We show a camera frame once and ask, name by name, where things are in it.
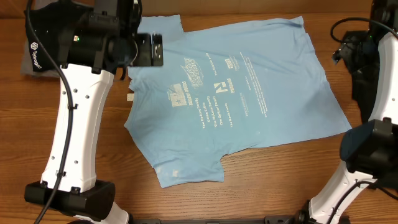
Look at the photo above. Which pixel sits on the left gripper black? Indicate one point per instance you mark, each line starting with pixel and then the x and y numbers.
pixel 147 58

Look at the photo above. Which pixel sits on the light blue t-shirt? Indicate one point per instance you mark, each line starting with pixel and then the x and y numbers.
pixel 226 89

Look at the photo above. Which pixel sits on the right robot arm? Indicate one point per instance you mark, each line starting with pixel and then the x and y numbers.
pixel 368 152

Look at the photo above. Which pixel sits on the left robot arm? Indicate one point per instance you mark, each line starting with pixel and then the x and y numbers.
pixel 85 45

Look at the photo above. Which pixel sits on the black folded shirt with logo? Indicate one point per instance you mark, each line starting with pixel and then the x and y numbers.
pixel 43 28

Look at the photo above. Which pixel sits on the black t-shirt on right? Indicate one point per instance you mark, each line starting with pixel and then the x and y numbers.
pixel 361 58

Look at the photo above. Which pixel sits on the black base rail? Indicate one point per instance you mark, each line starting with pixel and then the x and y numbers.
pixel 211 221

